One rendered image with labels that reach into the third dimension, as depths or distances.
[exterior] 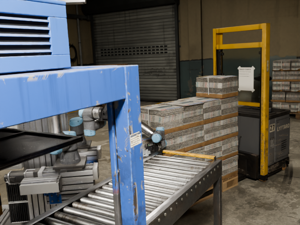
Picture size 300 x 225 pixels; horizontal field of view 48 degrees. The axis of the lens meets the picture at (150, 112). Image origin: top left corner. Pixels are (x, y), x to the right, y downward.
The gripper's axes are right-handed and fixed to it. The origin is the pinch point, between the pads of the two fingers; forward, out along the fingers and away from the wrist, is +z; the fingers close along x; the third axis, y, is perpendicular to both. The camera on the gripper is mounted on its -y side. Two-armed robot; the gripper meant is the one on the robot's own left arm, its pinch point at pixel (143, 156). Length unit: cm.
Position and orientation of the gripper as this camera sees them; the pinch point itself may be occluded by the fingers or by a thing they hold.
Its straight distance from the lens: 271.4
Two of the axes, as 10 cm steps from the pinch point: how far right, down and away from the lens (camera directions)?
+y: -0.5, -9.8, -1.7
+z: -5.1, 1.7, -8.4
